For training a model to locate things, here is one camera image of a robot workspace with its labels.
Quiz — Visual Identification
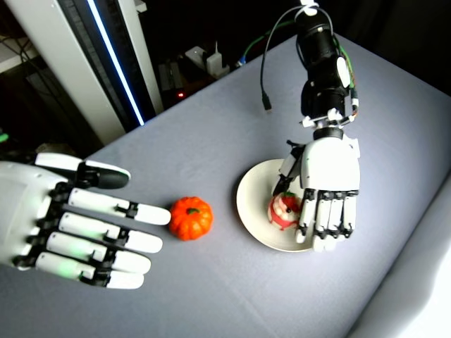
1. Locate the white column with blue light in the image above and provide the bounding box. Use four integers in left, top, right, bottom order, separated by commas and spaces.
5, 0, 165, 137

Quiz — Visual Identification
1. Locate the grey tablecloth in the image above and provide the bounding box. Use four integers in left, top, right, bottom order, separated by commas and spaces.
0, 33, 451, 338

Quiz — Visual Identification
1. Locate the grey cable with USB plug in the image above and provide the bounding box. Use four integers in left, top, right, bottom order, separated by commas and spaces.
259, 5, 304, 115

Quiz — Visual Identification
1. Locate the white shelf board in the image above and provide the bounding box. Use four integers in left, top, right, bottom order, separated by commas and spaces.
0, 33, 38, 75

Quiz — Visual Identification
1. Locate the red and white toy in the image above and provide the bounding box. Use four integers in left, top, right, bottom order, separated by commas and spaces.
267, 189, 304, 232

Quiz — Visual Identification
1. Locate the white round plate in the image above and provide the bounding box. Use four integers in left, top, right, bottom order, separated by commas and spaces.
235, 158, 318, 253

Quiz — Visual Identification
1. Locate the green cable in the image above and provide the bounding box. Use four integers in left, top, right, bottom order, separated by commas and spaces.
242, 31, 279, 66

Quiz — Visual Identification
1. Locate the white power adapter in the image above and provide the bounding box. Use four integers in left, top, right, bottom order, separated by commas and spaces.
185, 45, 208, 68
206, 41, 230, 77

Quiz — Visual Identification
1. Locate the black power strip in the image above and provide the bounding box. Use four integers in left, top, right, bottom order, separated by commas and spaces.
158, 61, 188, 102

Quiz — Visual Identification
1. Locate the orange toy pumpkin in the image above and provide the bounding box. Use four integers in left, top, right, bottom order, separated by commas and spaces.
168, 196, 215, 242

